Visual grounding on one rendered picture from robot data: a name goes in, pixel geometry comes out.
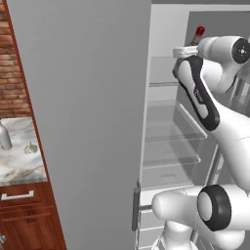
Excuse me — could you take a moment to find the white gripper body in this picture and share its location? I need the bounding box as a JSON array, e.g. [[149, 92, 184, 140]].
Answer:
[[172, 45, 200, 60]]

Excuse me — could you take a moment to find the glass fridge shelf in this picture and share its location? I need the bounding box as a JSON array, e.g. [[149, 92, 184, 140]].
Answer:
[[148, 56, 184, 88], [145, 99, 209, 144], [142, 139, 202, 169]]

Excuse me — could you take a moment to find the grey fridge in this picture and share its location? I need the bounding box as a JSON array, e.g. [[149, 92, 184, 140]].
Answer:
[[6, 0, 250, 250]]

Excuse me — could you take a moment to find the white fridge crisper drawer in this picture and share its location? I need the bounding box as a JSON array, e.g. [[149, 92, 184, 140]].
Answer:
[[140, 165, 197, 190]]

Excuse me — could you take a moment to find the brown red-capped liquor bottle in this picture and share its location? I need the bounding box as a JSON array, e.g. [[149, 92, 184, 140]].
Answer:
[[172, 25, 206, 80]]

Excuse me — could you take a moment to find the silver liquor bottle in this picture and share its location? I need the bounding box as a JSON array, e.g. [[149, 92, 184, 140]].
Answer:
[[0, 119, 13, 151]]

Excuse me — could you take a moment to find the brown wooden drawer front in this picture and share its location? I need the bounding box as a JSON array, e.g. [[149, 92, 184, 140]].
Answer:
[[0, 182, 53, 211]]

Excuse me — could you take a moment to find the brown wooden cupboard door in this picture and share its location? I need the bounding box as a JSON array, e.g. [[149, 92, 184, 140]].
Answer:
[[0, 208, 63, 250]]

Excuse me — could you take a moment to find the dark grey fridge handle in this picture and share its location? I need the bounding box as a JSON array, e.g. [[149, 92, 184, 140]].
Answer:
[[131, 179, 142, 232]]

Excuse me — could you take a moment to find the white drawer handle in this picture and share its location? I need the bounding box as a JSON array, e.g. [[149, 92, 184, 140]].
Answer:
[[0, 189, 35, 201]]

